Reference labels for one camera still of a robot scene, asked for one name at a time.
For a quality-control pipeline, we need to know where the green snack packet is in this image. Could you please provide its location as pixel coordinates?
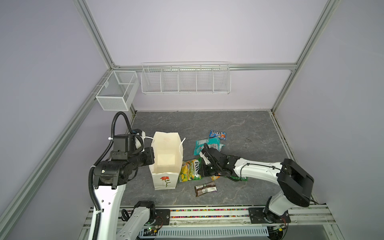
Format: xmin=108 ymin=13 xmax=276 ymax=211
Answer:
xmin=228 ymin=176 xmax=248 ymax=182

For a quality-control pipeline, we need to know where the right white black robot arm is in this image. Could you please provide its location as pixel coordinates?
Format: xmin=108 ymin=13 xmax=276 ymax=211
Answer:
xmin=199 ymin=144 xmax=314 ymax=224

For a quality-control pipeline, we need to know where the blue m&m's candy packet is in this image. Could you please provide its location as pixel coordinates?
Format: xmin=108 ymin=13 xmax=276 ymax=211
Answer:
xmin=209 ymin=130 xmax=227 ymax=140

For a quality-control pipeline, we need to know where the brown chocolate bar wrapper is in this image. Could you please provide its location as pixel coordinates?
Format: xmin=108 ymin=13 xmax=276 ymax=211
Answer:
xmin=195 ymin=182 xmax=217 ymax=197

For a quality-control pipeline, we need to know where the white flower paper bag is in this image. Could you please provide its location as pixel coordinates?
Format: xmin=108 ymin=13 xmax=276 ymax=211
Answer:
xmin=146 ymin=132 xmax=185 ymax=191

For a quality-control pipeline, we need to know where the white mesh box basket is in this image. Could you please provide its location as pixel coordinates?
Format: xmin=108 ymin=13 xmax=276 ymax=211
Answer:
xmin=96 ymin=71 xmax=140 ymax=112

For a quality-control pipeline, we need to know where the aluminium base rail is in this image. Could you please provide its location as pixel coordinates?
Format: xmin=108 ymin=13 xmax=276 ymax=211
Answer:
xmin=98 ymin=205 xmax=344 ymax=240

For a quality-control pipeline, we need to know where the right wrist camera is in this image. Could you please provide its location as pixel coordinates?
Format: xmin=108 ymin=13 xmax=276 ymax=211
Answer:
xmin=200 ymin=150 xmax=210 ymax=165

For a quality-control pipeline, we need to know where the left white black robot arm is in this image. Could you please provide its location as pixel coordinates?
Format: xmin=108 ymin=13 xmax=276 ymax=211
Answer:
xmin=88 ymin=112 xmax=156 ymax=240

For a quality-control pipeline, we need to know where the white wire shelf basket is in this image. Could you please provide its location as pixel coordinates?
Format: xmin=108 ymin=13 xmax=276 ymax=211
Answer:
xmin=141 ymin=62 xmax=232 ymax=95

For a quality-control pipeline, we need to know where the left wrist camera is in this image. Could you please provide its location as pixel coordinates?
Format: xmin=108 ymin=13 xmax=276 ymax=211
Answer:
xmin=133 ymin=129 xmax=147 ymax=149

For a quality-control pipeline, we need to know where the teal snack packet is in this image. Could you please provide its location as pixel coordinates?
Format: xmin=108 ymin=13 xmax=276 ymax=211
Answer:
xmin=194 ymin=138 xmax=225 ymax=156

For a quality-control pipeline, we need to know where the yellow green fox's candy bag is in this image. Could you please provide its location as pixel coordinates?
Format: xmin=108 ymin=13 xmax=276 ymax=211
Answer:
xmin=179 ymin=159 xmax=203 ymax=183

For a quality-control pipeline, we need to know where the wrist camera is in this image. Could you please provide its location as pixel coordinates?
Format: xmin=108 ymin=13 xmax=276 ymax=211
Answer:
xmin=200 ymin=150 xmax=210 ymax=165
xmin=133 ymin=129 xmax=147 ymax=149

